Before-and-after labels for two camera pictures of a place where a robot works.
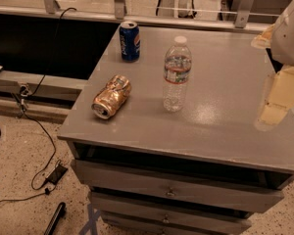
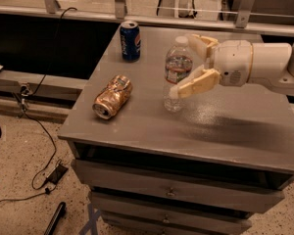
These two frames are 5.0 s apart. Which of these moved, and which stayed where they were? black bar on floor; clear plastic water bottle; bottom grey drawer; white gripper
Moved: white gripper
Stayed: black bar on floor; clear plastic water bottle; bottom grey drawer
